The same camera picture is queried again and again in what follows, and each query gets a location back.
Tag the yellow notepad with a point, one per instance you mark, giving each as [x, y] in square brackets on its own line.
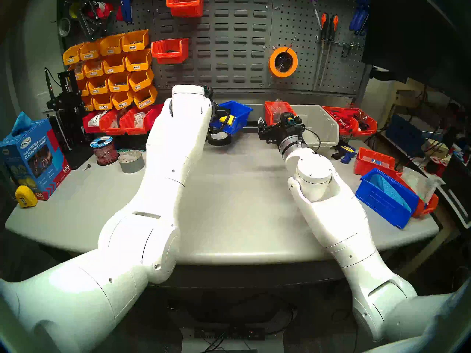
[230, 120]

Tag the yellow bin labelled M4-0.7X6 HEX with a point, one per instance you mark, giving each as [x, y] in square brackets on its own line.
[145, 98]

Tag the red white tape roll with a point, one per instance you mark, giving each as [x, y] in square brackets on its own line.
[101, 9]

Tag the small red parts bin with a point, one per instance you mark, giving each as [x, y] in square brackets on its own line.
[270, 115]

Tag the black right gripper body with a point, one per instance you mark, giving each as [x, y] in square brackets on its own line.
[283, 131]

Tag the clear plastic parts bag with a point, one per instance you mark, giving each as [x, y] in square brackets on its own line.
[278, 106]

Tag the large white plastic bin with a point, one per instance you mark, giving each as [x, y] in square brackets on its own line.
[325, 133]

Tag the yellow bin labelled M4-6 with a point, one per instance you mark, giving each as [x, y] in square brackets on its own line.
[113, 67]

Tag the red bin with white bag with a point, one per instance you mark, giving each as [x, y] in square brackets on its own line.
[86, 129]

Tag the clear bag of screws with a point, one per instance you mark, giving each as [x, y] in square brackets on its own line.
[139, 120]

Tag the folded blue cloth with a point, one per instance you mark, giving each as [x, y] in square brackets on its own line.
[390, 189]

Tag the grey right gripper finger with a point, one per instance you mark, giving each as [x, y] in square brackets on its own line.
[261, 123]

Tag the red bin with blue label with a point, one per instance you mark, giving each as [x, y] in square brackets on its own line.
[364, 167]

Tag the yellow screw bin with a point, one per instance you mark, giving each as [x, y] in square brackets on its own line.
[70, 55]
[79, 72]
[83, 88]
[88, 104]

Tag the white paper packet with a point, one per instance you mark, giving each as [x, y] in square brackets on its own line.
[419, 183]

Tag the grey pegboard with yellow bins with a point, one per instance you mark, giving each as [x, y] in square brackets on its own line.
[141, 12]

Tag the red bin with red tool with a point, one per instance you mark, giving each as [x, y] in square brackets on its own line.
[349, 129]

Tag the orange tape roll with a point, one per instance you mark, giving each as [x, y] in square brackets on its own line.
[283, 75]

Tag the black monitor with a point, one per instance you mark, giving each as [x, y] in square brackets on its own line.
[419, 32]

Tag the yellow hanging tape roll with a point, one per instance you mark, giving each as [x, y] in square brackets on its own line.
[71, 10]

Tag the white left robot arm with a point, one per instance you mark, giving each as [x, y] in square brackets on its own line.
[173, 142]

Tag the blue spring clamps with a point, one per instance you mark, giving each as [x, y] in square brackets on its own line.
[358, 17]

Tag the yellow bin labelled M3-4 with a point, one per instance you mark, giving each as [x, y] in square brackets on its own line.
[138, 64]

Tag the metal tool holder rail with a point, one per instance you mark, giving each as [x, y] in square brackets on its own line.
[340, 44]

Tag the blue yellow bar clamp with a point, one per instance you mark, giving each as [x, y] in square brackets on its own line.
[346, 150]

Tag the black metal frame stand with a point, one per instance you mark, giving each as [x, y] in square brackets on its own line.
[70, 109]

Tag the yellow bin labelled M3-6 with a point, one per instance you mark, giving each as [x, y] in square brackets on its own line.
[140, 84]

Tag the metal peg hook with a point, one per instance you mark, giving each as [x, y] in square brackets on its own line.
[293, 42]

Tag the yellow bin labelled M3X6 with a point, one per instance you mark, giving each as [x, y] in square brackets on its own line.
[135, 44]

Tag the yellow bin labelled M2.5-5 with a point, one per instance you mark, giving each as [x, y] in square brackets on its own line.
[122, 103]

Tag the green cutting mat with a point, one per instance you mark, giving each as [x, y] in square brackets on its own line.
[128, 148]

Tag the red hand tool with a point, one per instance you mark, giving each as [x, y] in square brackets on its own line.
[341, 120]

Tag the grey hanging tape roll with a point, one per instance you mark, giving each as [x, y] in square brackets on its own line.
[58, 26]

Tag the yellow bin labelled M3-12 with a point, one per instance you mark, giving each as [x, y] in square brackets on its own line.
[97, 88]

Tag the black power strip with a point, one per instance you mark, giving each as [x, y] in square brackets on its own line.
[228, 334]

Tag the grey louvred wall panel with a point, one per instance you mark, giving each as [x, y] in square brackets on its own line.
[230, 43]

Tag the blue bin with cloth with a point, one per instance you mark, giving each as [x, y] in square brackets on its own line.
[382, 205]

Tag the orange-red bin with paper packet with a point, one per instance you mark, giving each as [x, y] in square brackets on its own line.
[428, 209]

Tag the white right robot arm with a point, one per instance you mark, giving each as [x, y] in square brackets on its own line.
[331, 216]

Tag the yellow tape measure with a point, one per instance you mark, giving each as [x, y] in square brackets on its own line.
[25, 198]

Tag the blue cleaning cloths box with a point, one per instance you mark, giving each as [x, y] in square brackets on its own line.
[33, 155]

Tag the red louvre-hung bin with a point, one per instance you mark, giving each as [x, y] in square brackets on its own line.
[186, 9]
[170, 57]

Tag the black tape roll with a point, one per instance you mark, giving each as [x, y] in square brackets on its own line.
[219, 142]

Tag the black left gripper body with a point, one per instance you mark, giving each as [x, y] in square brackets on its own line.
[218, 111]

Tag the yellow bin labelled M3X8 BAD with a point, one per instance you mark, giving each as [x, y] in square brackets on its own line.
[89, 52]

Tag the blue cloth in dispenser box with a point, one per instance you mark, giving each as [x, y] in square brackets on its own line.
[21, 123]

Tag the brown cardboard box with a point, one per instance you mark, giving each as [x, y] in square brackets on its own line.
[438, 150]

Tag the white plastic bag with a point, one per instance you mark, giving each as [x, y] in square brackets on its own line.
[96, 120]

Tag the orange-red plastic storage bin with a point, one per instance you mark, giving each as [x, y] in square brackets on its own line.
[128, 128]
[108, 128]

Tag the dark blue crate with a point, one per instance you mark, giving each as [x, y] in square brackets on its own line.
[406, 133]

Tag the yellow bin labelled M2.5-6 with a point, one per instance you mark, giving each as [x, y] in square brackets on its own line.
[102, 104]

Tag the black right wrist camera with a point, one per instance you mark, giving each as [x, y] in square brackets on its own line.
[287, 118]

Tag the black grey vise clamp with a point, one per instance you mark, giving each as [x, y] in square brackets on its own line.
[92, 28]

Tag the grey pegboard with screwdrivers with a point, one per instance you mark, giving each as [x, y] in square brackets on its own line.
[307, 82]

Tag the blue bin with hand tools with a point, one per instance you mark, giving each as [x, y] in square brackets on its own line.
[241, 113]

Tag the grey duct tape roll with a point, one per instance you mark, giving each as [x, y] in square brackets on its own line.
[131, 166]

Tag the yellow bin labelled M3-8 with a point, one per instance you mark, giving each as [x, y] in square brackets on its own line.
[118, 85]

